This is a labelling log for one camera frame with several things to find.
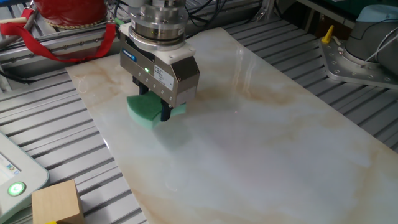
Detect grey metal tube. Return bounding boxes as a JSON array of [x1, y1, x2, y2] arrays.
[[0, 11, 39, 49]]

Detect black cable under rail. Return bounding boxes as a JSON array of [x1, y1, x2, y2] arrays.
[[0, 70, 37, 85]]

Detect silver Schunk gripper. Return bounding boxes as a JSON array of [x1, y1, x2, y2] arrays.
[[119, 32, 201, 123]]

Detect white gripper adapter plate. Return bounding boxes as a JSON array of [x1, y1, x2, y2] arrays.
[[119, 22, 197, 65]]

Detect red strap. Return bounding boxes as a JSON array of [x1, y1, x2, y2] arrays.
[[0, 8, 118, 63]]

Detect green sponge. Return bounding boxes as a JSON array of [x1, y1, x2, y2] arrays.
[[126, 91, 187, 131]]

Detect light wooden block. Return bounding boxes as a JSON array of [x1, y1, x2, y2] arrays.
[[31, 179, 85, 224]]

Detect wooden handle stick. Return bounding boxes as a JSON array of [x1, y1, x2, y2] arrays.
[[0, 17, 28, 24]]

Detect white teach pendant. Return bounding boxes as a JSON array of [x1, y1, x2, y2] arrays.
[[0, 130, 50, 223]]

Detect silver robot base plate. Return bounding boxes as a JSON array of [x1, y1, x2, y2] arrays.
[[318, 37, 398, 90]]

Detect glossy marble pattern board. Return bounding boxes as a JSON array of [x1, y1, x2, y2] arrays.
[[65, 27, 398, 224]]

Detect black cable bundle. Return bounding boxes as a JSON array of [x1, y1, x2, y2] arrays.
[[185, 0, 228, 30]]

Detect red fire extinguisher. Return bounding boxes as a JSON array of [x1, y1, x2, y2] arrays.
[[33, 0, 108, 29]]

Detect yellow plastic peg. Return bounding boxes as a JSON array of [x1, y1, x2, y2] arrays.
[[321, 24, 335, 44]]

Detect silver force torque sensor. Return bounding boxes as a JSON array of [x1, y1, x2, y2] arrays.
[[127, 0, 189, 51]]

